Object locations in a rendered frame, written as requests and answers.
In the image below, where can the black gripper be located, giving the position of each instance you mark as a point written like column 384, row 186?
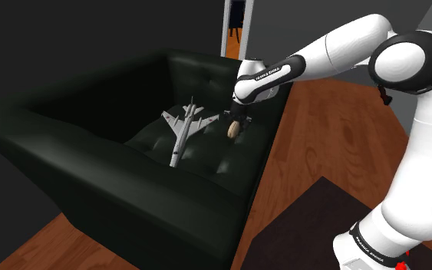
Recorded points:
column 239, row 113

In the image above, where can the tan oval bread roll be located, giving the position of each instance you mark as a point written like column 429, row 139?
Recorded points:
column 233, row 129

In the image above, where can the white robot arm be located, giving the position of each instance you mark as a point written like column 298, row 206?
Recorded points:
column 417, row 157

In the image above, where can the grey toy airplane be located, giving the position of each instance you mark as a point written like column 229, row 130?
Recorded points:
column 184, row 129

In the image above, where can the white framed doorway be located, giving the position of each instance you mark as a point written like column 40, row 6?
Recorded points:
column 237, row 28

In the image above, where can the dark robot stand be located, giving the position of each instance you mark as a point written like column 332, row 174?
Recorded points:
column 305, row 232

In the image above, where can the black leather sofa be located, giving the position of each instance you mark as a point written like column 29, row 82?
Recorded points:
column 107, row 168

